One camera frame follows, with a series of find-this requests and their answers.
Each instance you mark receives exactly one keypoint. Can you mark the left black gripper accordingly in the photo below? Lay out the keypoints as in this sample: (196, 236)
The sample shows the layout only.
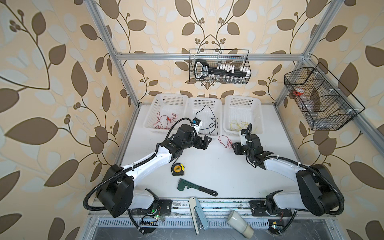
(205, 143)

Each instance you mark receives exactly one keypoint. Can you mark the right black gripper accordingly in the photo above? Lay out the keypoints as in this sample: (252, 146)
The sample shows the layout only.
(236, 148)

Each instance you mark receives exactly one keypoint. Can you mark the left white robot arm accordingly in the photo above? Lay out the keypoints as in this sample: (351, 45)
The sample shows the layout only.
(116, 193)

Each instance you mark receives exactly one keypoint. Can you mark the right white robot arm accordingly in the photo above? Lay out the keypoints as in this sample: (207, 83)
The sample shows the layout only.
(317, 193)

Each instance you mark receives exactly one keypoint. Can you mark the middle white plastic basket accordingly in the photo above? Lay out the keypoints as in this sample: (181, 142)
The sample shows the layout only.
(209, 111)

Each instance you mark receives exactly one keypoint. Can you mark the white plastic basket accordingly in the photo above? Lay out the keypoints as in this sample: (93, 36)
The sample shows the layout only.
(209, 111)
(239, 112)
(165, 110)

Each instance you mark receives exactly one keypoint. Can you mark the right white plastic basket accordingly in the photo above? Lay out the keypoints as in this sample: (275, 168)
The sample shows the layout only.
(239, 112)

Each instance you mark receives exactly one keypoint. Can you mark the yellow black tape measure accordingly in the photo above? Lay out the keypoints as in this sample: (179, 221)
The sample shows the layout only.
(178, 169)

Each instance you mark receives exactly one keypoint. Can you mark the green black pipe wrench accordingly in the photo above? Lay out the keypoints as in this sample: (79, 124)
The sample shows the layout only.
(186, 184)

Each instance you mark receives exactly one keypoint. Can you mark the left white plastic basket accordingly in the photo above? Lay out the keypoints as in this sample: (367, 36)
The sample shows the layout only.
(165, 110)

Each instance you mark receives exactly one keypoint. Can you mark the beige cylindrical roll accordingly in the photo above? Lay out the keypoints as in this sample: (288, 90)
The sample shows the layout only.
(240, 225)

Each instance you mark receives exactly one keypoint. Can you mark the black socket set holder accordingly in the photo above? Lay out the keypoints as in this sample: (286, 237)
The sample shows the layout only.
(202, 69)

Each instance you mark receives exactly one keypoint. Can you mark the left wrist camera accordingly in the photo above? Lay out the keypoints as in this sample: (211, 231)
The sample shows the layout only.
(197, 123)

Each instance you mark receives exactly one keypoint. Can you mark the back black wire basket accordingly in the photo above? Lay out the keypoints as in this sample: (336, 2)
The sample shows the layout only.
(239, 58)

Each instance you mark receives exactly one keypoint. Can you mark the black wire basket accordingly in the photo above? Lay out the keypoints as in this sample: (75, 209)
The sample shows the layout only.
(239, 58)
(327, 104)

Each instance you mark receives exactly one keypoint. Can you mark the red item in wire basket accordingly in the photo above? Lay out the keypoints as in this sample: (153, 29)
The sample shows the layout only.
(298, 92)

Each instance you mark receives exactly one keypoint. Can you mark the right black wire basket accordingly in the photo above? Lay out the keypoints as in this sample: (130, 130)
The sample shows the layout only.
(327, 104)

